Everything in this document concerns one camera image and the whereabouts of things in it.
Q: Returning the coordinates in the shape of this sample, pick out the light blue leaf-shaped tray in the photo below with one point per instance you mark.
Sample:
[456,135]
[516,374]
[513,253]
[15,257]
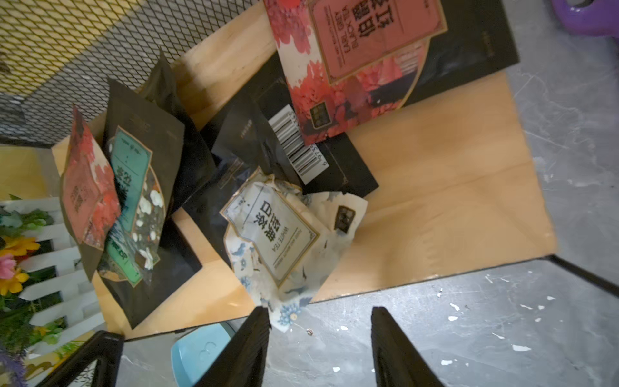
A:
[194,353]

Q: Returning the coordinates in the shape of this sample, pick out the red tea bag packet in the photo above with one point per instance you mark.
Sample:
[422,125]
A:
[89,200]

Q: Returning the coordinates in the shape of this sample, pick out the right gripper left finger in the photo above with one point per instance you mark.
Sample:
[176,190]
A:
[243,360]

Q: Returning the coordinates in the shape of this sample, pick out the black wire two-tier shelf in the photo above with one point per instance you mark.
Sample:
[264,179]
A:
[490,174]

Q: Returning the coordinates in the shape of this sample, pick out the black tea bag barcode back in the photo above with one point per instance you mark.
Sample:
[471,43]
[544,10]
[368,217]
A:
[258,129]

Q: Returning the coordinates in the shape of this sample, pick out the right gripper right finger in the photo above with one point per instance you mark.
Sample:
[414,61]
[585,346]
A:
[396,361]

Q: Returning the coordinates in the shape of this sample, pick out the pink earl grey tea bag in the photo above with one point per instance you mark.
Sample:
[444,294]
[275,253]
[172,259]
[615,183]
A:
[349,62]

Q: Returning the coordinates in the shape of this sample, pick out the white tea bag packet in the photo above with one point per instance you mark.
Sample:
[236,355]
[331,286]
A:
[284,244]

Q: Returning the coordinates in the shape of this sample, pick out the purple garden fork pink handle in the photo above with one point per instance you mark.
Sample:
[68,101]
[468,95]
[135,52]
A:
[597,19]

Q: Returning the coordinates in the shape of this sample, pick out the teal jasmine tea bag packet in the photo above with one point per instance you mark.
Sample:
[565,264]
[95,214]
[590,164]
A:
[146,257]

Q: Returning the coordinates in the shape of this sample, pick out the flower bouquet white fence planter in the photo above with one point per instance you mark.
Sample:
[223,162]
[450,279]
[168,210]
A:
[48,306]

